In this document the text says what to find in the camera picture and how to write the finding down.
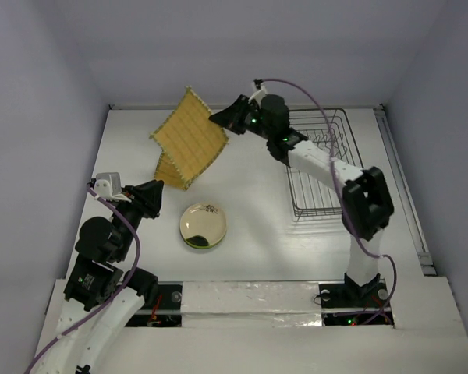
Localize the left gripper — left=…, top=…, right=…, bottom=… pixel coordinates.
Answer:
left=113, top=178, right=165, bottom=259

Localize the small bamboo tray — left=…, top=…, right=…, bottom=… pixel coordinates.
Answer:
left=154, top=151, right=191, bottom=191

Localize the large bamboo tray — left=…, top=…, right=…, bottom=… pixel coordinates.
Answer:
left=150, top=86, right=229, bottom=185

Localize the grey green plate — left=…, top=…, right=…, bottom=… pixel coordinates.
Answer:
left=179, top=202, right=228, bottom=240

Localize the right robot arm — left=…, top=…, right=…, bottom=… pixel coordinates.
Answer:
left=209, top=94, right=394, bottom=305

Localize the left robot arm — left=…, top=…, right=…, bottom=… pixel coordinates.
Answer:
left=26, top=172, right=164, bottom=373

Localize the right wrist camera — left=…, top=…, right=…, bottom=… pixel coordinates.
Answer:
left=250, top=79, right=268, bottom=104

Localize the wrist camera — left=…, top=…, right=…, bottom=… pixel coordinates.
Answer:
left=92, top=172, right=122, bottom=199
left=250, top=79, right=268, bottom=104

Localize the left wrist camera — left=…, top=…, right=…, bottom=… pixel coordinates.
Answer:
left=92, top=172, right=122, bottom=199

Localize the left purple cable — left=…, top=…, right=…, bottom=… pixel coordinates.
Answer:
left=21, top=182, right=144, bottom=373

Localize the wire dish rack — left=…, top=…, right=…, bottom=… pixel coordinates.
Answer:
left=286, top=108, right=363, bottom=221

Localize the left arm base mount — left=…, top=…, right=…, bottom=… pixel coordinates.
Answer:
left=125, top=282, right=183, bottom=327

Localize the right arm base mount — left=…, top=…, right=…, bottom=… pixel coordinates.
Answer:
left=313, top=281, right=395, bottom=326

